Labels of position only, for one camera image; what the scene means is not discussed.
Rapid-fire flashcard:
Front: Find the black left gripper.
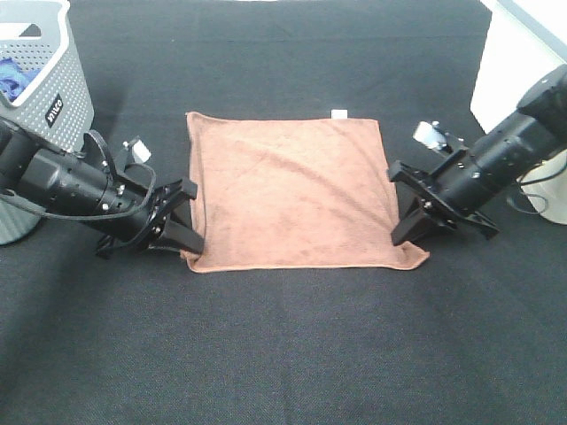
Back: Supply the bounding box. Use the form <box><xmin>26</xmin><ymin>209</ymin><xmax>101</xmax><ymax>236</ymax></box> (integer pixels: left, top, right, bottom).
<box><xmin>95</xmin><ymin>178</ymin><xmax>205</xmax><ymax>259</ymax></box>

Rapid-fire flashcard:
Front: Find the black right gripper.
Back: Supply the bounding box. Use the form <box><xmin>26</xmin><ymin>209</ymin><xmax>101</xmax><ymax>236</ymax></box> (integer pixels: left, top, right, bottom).
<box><xmin>387</xmin><ymin>160</ymin><xmax>499</xmax><ymax>246</ymax></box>

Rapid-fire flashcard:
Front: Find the brown microfiber towel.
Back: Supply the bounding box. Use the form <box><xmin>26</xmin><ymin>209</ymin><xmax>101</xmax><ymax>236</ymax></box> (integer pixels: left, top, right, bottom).
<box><xmin>182</xmin><ymin>112</ymin><xmax>428</xmax><ymax>273</ymax></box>

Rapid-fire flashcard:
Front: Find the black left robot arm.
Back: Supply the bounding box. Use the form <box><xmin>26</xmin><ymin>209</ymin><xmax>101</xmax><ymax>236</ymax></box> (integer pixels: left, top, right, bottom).
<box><xmin>1</xmin><ymin>120</ymin><xmax>205</xmax><ymax>259</ymax></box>

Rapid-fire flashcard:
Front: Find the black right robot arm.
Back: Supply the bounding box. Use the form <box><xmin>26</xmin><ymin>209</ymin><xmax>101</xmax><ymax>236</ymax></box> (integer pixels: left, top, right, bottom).
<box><xmin>387</xmin><ymin>65</ymin><xmax>566</xmax><ymax>245</ymax></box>

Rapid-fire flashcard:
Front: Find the grey perforated laundry basket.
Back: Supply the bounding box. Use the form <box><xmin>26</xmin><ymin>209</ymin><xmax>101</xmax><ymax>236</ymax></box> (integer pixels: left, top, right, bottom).
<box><xmin>1</xmin><ymin>1</ymin><xmax>94</xmax><ymax>245</ymax></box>

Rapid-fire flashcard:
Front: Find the white plastic basket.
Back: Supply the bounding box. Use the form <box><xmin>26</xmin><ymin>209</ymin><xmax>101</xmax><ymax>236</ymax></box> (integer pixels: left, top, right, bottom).
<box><xmin>470</xmin><ymin>1</ymin><xmax>566</xmax><ymax>225</ymax></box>

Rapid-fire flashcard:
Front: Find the blue cloth in basket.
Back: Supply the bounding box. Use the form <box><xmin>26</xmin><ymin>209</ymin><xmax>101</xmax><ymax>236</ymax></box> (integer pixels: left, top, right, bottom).
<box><xmin>1</xmin><ymin>58</ymin><xmax>38</xmax><ymax>102</ymax></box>

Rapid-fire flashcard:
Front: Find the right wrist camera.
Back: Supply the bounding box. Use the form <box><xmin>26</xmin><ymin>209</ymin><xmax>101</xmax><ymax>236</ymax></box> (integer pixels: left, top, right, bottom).
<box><xmin>412</xmin><ymin>121</ymin><xmax>464</xmax><ymax>156</ymax></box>

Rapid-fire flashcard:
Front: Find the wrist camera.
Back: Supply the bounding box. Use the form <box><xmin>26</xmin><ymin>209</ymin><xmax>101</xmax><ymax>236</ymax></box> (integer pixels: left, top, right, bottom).
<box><xmin>123</xmin><ymin>137</ymin><xmax>151</xmax><ymax>164</ymax></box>
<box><xmin>412</xmin><ymin>121</ymin><xmax>464</xmax><ymax>156</ymax></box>

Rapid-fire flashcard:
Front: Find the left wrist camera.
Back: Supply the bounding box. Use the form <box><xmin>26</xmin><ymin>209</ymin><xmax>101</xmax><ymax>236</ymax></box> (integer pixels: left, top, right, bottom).
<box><xmin>123</xmin><ymin>137</ymin><xmax>151</xmax><ymax>164</ymax></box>

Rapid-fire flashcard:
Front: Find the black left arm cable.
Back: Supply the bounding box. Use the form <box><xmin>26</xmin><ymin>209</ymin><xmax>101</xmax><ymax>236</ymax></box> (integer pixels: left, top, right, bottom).
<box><xmin>0</xmin><ymin>130</ymin><xmax>157</xmax><ymax>221</ymax></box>

